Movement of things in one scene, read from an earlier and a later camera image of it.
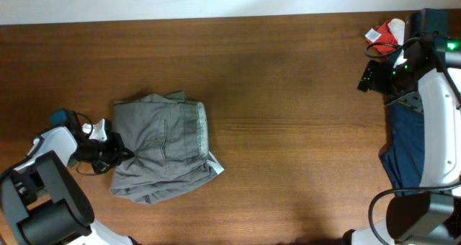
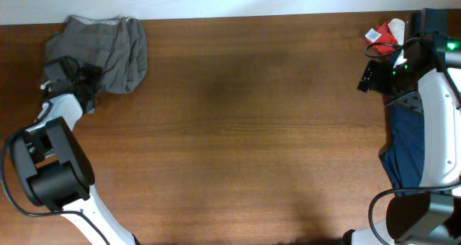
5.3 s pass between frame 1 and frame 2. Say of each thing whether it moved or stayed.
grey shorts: moved
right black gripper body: stayed
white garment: stayed
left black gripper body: moved
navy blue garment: stayed
